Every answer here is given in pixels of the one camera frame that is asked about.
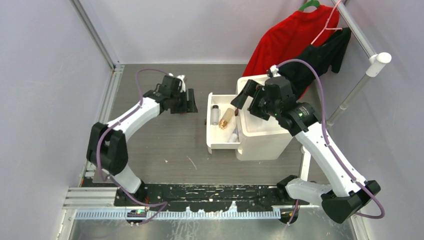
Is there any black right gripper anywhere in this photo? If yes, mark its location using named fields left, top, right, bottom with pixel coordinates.
left=231, top=79, right=280, bottom=122

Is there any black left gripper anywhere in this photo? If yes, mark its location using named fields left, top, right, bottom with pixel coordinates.
left=170, top=89, right=198, bottom=115

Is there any clear vial black cap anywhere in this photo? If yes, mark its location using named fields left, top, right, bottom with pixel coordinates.
left=210, top=104, right=220, bottom=126

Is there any white drawer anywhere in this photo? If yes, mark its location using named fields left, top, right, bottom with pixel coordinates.
left=206, top=92, right=240, bottom=154

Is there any white purple tube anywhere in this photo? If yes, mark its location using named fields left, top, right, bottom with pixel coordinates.
left=227, top=127, right=239, bottom=143

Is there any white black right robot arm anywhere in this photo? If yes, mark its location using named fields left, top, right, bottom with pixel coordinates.
left=231, top=76, right=381, bottom=224

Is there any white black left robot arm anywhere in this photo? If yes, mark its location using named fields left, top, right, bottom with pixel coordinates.
left=86, top=74, right=198, bottom=207

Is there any white drawer cabinet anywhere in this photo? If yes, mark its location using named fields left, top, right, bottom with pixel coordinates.
left=235, top=74, right=295, bottom=162

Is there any red shirt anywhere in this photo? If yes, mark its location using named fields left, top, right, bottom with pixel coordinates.
left=242, top=4, right=340, bottom=100

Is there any black shirt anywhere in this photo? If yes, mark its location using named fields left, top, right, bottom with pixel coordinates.
left=278, top=27, right=352, bottom=99

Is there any pink hanger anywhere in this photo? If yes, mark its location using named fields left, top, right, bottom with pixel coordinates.
left=310, top=0, right=343, bottom=45

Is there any green hanger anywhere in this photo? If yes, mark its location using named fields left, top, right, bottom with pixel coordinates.
left=298, top=0, right=321, bottom=12

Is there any metal clothes rack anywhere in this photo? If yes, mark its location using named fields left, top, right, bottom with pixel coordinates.
left=321, top=0, right=394, bottom=179

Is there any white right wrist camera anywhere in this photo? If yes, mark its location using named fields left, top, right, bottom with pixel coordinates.
left=266, top=65, right=281, bottom=78

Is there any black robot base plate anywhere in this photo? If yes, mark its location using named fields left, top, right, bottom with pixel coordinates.
left=113, top=183, right=311, bottom=214

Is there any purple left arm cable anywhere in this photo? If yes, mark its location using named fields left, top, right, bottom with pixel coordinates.
left=95, top=68, right=170, bottom=227

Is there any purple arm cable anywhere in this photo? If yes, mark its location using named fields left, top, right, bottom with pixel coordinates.
left=266, top=58, right=386, bottom=226
left=95, top=68, right=170, bottom=227

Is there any aluminium frame rail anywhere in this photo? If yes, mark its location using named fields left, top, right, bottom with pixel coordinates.
left=62, top=0, right=125, bottom=240

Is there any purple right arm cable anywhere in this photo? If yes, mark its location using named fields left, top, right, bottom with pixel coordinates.
left=266, top=58, right=386, bottom=226

